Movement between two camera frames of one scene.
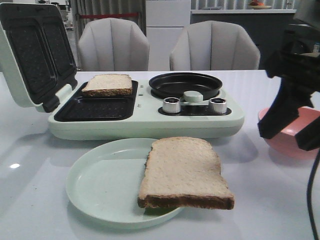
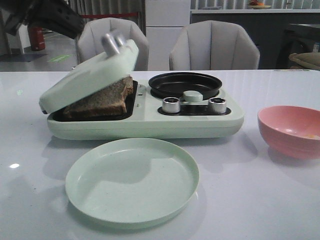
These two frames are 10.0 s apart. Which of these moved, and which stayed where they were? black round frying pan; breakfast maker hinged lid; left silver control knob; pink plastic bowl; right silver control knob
Moved: breakfast maker hinged lid
Stayed: pink plastic bowl; right silver control knob; left silver control knob; black round frying pan
